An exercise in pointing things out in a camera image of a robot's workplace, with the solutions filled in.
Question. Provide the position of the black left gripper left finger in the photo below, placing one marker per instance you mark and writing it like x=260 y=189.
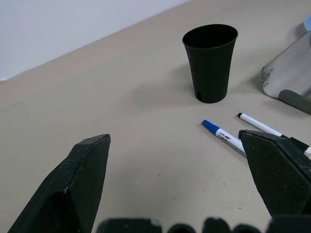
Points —
x=73 y=184

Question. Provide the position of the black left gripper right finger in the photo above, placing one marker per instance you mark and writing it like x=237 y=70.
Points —
x=279 y=174

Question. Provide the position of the white marker with black cap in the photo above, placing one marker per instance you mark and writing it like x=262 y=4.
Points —
x=257 y=123

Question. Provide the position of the white marker with blue cap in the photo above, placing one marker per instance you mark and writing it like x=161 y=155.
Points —
x=223 y=136

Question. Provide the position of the grey rectangular block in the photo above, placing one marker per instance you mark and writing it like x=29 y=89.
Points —
x=289 y=65

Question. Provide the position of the black plastic cup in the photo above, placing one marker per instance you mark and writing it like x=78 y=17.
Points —
x=210 y=70

